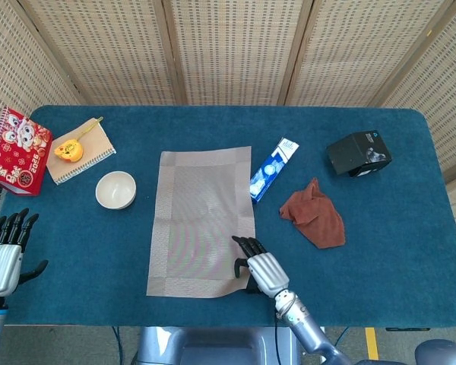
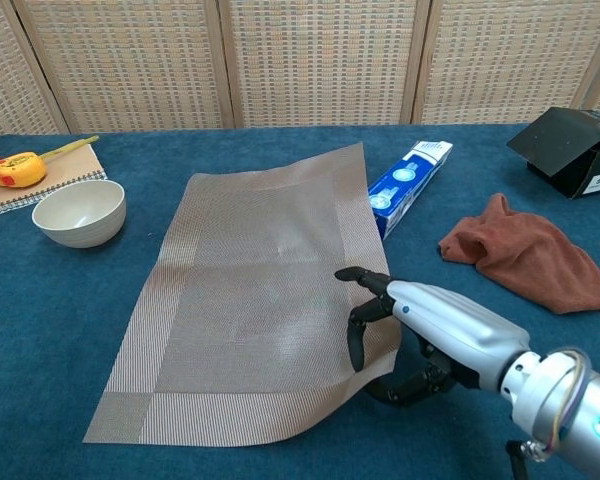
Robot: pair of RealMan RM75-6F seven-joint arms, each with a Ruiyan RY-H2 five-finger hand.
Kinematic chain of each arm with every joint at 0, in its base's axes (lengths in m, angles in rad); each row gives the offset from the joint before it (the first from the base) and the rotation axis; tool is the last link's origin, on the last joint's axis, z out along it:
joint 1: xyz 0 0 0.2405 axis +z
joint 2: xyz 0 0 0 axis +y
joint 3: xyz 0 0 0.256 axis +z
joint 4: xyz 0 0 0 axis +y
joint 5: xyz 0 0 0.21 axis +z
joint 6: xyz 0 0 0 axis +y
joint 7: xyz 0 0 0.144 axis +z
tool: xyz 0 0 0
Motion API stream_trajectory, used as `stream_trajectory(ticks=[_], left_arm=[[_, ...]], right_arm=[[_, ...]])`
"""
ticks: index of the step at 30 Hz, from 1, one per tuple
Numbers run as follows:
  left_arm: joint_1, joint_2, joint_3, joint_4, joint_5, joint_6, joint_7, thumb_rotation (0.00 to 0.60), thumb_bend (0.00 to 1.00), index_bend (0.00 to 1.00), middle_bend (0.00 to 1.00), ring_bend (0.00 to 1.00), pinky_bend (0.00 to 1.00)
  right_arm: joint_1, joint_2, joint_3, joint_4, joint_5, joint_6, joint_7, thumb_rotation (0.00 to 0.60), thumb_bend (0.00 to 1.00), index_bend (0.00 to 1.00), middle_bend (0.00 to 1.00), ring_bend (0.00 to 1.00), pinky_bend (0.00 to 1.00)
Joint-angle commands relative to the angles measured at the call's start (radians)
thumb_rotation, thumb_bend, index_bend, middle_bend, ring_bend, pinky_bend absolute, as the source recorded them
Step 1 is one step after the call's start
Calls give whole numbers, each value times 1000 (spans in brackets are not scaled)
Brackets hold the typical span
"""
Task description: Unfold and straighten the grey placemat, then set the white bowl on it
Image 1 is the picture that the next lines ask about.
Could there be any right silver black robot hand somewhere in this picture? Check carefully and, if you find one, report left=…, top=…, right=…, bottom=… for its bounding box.
left=231, top=234, right=291, bottom=299

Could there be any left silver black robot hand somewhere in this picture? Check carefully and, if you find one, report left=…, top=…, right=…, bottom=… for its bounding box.
left=0, top=208, right=49, bottom=297

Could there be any brown microfibre cloth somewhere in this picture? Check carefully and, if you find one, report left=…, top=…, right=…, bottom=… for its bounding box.
left=280, top=177, right=346, bottom=250

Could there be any grey woven placemat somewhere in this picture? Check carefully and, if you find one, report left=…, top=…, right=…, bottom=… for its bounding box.
left=146, top=144, right=257, bottom=300

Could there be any white bowl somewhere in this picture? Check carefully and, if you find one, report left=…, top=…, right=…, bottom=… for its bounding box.
left=95, top=171, right=138, bottom=211

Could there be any blue-grey robot torso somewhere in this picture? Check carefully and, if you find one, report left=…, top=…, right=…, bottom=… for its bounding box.
left=135, top=325, right=302, bottom=365

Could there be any blue white toothpaste box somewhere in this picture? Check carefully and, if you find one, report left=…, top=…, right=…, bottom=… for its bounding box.
left=249, top=136, right=299, bottom=203

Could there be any blue felt table cover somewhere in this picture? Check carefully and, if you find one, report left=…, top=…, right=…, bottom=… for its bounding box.
left=0, top=105, right=456, bottom=328

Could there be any yellow tape measure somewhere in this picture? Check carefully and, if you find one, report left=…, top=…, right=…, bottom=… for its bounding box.
left=53, top=116, right=104, bottom=162

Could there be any black cardboard box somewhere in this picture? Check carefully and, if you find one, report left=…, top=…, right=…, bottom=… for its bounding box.
left=325, top=130, right=393, bottom=179

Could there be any kraft spiral notebook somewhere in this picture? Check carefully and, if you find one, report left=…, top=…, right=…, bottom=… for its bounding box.
left=45, top=117, right=117, bottom=186

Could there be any woven bamboo folding screen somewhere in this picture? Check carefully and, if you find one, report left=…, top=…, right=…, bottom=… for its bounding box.
left=0, top=0, right=456, bottom=248

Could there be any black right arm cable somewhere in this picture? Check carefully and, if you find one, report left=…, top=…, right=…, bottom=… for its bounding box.
left=273, top=317, right=281, bottom=365

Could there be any blue cable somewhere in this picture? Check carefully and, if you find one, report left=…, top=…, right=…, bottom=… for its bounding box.
left=332, top=326, right=351, bottom=349
left=112, top=325, right=123, bottom=365

